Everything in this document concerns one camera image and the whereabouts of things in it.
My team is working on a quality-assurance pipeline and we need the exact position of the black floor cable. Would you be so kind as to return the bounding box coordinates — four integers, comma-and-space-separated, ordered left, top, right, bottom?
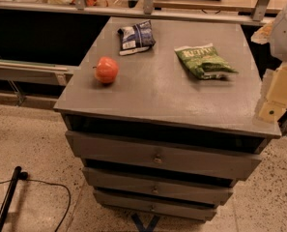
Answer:
0, 177, 72, 232

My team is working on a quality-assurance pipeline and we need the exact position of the bottom grey drawer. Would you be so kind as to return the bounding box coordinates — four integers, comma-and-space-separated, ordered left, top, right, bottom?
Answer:
94, 189, 216, 221

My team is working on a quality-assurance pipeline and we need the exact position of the grey drawer cabinet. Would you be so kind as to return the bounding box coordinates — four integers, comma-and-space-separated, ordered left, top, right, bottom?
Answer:
55, 18, 280, 210

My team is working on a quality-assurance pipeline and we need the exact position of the red apple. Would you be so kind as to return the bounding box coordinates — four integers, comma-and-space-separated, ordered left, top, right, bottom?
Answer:
94, 56, 119, 84

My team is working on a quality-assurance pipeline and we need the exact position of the top grey drawer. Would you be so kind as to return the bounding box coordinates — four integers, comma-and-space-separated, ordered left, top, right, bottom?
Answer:
66, 130, 261, 181

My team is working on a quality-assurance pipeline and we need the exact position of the green jalapeno chip bag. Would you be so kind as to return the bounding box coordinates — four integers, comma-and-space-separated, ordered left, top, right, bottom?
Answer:
174, 43, 237, 80

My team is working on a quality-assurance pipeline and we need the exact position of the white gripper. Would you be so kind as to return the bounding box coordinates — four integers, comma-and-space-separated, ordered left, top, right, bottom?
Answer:
258, 62, 287, 123

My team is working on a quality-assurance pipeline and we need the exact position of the grey side shelf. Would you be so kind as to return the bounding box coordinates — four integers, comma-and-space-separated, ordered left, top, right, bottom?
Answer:
0, 59, 76, 106

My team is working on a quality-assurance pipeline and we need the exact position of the blue chip bag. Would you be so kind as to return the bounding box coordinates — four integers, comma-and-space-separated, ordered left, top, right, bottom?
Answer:
118, 20, 156, 56

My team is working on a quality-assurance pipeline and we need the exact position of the metal railing frame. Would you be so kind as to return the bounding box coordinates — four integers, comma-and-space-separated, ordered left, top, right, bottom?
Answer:
0, 0, 287, 26

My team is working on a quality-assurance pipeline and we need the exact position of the grey drawer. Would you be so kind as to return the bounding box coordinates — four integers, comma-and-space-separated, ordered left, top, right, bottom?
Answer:
82, 167, 233, 207
94, 189, 216, 221
66, 130, 261, 181

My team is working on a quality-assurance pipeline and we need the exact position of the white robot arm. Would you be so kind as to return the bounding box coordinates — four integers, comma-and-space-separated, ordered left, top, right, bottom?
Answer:
251, 5, 287, 123

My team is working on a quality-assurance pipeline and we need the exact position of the middle grey drawer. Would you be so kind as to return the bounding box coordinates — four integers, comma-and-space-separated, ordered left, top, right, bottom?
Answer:
82, 167, 233, 207

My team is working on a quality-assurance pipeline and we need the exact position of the black pole on floor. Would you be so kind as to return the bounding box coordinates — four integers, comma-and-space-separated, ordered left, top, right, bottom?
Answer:
0, 166, 22, 232

